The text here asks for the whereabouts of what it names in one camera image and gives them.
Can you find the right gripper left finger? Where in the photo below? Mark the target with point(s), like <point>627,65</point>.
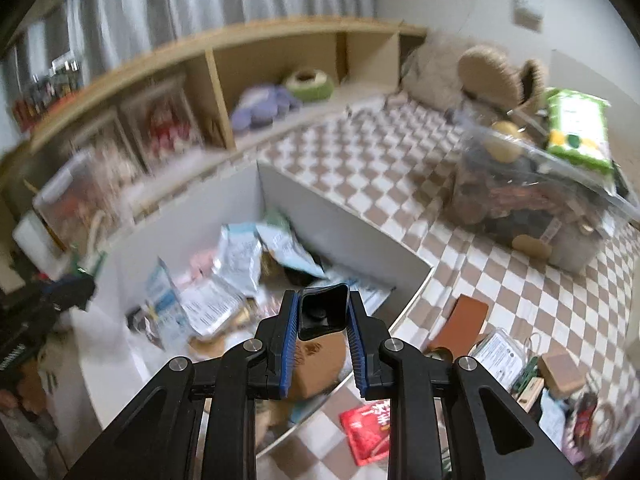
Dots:
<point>198,418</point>

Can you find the clear jar of toys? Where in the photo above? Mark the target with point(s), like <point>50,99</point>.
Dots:
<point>61,81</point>

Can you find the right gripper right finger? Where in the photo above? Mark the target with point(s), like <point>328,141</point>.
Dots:
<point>489,435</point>

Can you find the clear plastic storage bin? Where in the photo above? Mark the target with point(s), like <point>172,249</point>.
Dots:
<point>518,195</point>

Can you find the brown leather pouch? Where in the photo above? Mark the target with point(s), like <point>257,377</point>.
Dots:
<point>460,332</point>

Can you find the blue white flat packet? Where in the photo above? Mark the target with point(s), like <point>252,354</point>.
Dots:
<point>284,247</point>

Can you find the clear blister pack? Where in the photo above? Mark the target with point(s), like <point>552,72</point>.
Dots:
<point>501,356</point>

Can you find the green wet wipes pack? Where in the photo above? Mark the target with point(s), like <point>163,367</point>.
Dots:
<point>578,129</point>

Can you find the beige fluffy blanket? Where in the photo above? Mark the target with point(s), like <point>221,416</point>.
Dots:
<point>430,73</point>

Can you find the white blue sachet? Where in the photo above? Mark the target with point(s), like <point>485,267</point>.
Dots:
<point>239,257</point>

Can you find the doll in red dress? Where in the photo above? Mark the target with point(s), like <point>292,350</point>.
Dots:
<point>162,122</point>

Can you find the checkered bed sheet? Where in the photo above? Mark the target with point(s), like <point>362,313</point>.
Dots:
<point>394,168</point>

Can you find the green avocado plush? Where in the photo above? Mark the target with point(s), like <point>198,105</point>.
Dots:
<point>309,85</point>

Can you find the blue white mask packet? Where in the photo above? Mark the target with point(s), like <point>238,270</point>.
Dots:
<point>169,319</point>

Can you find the red snack packet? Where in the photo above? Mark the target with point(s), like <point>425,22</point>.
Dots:
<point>367,430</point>

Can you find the round cork coaster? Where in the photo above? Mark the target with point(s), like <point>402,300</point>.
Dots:
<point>317,364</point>

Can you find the clear snack container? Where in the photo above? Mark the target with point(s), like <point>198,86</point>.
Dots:
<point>80,203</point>

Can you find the purple plush toy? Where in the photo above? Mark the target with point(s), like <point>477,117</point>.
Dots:
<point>261,105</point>

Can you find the brown cardboard tag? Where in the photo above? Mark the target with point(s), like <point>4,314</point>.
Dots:
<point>561,374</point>

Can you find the small black box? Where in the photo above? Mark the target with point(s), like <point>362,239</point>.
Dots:
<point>322,311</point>

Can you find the grey curtain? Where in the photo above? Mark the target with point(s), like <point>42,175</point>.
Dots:
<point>106,33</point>

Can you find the white storage box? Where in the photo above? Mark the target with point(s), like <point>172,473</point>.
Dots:
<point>114,372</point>

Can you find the wooden bed shelf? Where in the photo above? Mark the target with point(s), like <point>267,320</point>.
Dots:
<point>362,57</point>

